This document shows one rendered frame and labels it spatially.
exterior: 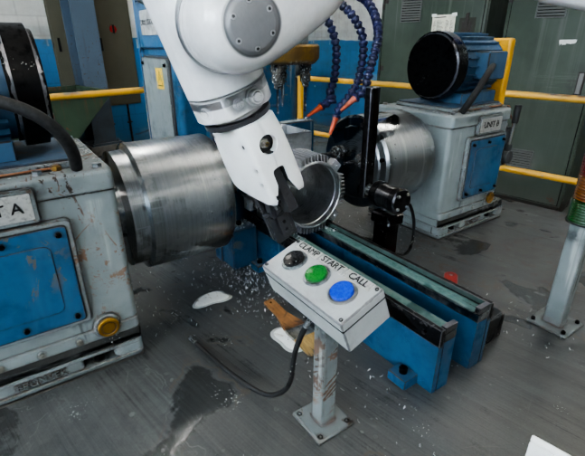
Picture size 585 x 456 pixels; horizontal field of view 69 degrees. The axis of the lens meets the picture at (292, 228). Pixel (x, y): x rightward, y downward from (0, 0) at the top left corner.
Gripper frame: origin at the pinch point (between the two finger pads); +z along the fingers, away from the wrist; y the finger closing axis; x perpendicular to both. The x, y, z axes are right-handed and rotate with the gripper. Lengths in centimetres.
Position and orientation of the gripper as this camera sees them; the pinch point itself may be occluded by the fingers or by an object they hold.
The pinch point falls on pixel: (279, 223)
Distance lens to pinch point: 54.4
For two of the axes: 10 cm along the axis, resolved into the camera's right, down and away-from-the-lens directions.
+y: -5.7, -3.3, 7.5
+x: -7.7, 5.4, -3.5
